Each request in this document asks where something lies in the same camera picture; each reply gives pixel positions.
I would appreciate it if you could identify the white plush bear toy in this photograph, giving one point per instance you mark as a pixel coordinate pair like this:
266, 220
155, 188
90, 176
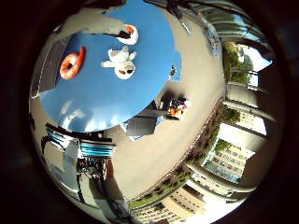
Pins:
120, 57

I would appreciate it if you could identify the grey plastic container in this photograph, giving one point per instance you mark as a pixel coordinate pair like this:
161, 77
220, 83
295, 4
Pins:
49, 68

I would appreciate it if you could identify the orange shrimp toy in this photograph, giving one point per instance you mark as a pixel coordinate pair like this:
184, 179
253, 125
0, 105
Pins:
67, 71

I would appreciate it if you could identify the small dark object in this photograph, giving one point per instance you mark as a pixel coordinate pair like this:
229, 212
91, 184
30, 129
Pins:
173, 72

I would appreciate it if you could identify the grey box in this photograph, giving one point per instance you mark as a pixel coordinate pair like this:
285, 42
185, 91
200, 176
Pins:
141, 126

